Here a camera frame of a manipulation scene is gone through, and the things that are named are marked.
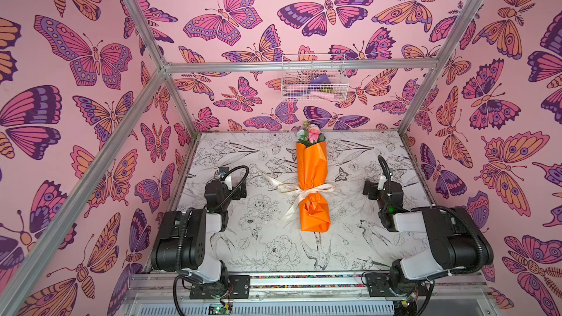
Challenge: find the orange wrapping paper sheet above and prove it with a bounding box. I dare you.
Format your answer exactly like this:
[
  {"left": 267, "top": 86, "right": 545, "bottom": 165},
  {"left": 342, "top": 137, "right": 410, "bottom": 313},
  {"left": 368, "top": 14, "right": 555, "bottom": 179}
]
[{"left": 297, "top": 142, "right": 332, "bottom": 233}]

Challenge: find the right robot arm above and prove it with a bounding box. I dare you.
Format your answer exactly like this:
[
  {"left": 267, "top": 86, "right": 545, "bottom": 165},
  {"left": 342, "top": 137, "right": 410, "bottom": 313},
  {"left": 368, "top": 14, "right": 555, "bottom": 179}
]
[{"left": 363, "top": 176, "right": 494, "bottom": 296}]

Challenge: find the green circuit board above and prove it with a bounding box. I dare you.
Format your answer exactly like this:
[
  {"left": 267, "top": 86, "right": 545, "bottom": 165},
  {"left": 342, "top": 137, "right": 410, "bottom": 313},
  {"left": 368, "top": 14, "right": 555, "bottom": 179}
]
[{"left": 208, "top": 304, "right": 232, "bottom": 315}]

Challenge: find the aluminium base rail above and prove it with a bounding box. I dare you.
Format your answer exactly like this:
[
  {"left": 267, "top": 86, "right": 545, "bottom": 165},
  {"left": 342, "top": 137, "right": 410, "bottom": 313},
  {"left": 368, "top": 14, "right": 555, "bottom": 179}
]
[{"left": 120, "top": 271, "right": 501, "bottom": 315}]

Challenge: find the pink fake rose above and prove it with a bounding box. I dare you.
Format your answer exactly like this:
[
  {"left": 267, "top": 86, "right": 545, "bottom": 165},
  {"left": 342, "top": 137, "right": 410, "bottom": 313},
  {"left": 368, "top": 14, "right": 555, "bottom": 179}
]
[{"left": 306, "top": 122, "right": 326, "bottom": 146}]

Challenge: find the white wire basket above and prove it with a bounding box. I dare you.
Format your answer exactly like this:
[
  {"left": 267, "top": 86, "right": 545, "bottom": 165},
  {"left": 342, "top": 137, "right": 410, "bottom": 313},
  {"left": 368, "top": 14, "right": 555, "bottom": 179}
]
[{"left": 279, "top": 54, "right": 349, "bottom": 103}]

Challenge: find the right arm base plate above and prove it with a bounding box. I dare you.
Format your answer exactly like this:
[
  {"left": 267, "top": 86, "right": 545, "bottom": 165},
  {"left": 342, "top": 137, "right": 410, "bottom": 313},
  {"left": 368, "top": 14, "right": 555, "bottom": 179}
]
[{"left": 361, "top": 272, "right": 428, "bottom": 298}]

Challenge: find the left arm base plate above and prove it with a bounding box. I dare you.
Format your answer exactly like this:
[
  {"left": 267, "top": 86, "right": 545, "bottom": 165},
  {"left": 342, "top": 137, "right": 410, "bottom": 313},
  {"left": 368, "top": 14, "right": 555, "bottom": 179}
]
[{"left": 190, "top": 275, "right": 250, "bottom": 300}]

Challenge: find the white ribbon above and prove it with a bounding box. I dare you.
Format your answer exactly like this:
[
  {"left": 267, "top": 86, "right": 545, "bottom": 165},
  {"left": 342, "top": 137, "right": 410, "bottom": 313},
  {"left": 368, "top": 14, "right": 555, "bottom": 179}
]
[{"left": 262, "top": 174, "right": 335, "bottom": 222}]

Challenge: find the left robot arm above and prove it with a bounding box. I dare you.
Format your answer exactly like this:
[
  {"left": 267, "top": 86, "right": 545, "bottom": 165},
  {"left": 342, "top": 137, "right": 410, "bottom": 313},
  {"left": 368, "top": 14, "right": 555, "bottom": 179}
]
[{"left": 150, "top": 165, "right": 250, "bottom": 285}]

